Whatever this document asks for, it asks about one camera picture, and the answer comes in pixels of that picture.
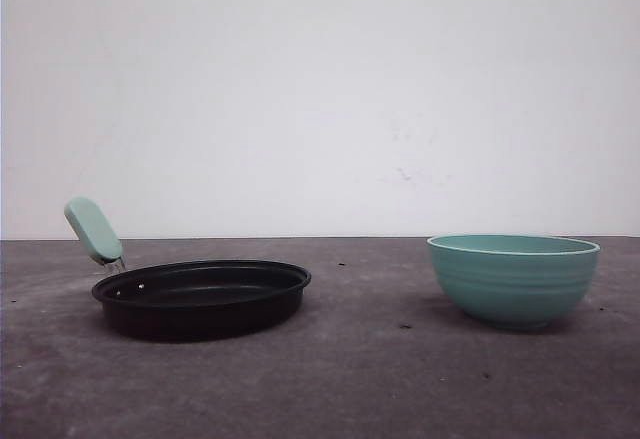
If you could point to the black frying pan green handle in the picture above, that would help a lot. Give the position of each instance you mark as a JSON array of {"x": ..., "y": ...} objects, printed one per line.
[{"x": 186, "y": 301}]

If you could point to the teal ceramic bowl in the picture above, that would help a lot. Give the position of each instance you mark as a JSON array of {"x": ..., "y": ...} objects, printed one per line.
[{"x": 518, "y": 282}]

